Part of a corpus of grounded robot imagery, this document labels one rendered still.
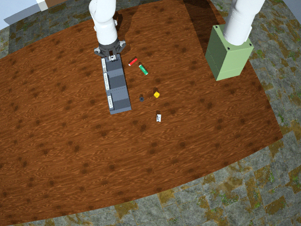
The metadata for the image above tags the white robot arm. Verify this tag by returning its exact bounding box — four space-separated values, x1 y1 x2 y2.
89 0 265 46

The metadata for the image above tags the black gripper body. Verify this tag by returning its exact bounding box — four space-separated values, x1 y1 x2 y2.
98 37 120 51

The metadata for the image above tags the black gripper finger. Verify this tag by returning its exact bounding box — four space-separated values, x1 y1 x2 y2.
112 40 126 59
94 47 111 61

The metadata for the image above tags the grey rack of labelled bins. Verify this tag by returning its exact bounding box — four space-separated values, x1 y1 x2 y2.
101 54 131 114

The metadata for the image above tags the green aa battery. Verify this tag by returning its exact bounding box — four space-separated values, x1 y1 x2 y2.
139 65 148 75

